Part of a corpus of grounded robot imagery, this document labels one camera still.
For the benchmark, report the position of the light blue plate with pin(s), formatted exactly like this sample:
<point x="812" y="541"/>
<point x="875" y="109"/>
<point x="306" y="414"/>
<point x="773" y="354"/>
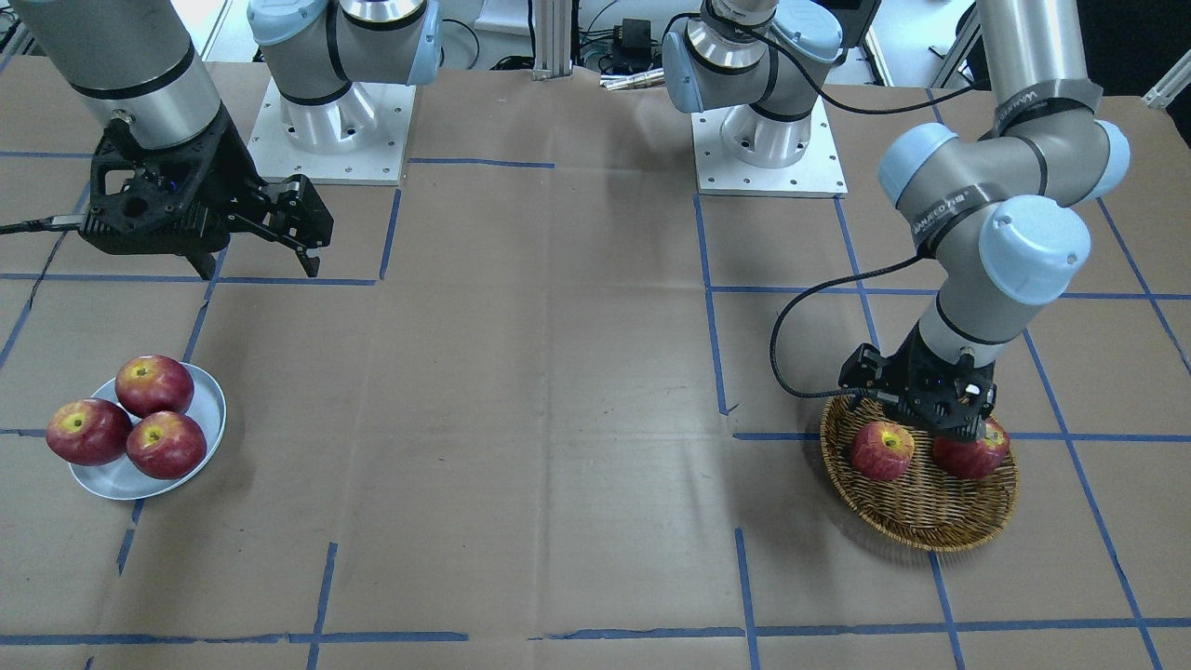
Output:
<point x="121" y="481"/>

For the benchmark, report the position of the red apple plate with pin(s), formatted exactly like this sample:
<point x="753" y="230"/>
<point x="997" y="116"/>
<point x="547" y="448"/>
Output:
<point x="166" y="445"/>
<point x="89" y="431"/>

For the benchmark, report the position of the woven wicker basket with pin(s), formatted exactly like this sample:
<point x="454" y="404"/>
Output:
<point x="925" y="508"/>

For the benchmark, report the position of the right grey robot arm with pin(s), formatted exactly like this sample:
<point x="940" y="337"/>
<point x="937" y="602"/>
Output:
<point x="124" y="57"/>

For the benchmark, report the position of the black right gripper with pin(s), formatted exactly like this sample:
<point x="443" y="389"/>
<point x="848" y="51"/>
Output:
<point x="230" y="171"/>

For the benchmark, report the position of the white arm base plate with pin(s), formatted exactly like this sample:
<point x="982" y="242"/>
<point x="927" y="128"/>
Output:
<point x="740" y="153"/>
<point x="358" y="139"/>

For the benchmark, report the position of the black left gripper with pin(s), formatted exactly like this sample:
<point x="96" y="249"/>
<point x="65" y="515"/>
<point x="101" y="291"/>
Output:
<point x="867" y="368"/>

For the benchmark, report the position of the red apple plate far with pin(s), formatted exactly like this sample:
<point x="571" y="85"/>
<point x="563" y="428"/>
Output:
<point x="89" y="431"/>

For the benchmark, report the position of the dark red apple in basket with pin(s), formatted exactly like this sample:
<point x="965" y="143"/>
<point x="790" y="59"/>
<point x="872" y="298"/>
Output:
<point x="976" y="459"/>

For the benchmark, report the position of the red apple on plate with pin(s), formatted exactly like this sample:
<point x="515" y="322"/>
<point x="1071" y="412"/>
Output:
<point x="148" y="384"/>

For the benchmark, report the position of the red apple plate front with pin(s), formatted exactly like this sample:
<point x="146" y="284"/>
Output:
<point x="166" y="445"/>

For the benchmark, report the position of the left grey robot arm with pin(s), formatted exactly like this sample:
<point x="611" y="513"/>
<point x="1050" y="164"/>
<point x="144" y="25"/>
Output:
<point x="998" y="213"/>

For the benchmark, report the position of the red yellow apple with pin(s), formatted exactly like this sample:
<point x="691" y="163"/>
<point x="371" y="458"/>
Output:
<point x="882" y="450"/>

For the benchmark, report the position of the aluminium profile post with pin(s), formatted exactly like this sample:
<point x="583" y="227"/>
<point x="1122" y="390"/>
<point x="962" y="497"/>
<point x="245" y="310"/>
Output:
<point x="554" y="38"/>

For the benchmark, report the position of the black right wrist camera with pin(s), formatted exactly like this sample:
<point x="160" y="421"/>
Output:
<point x="163" y="201"/>

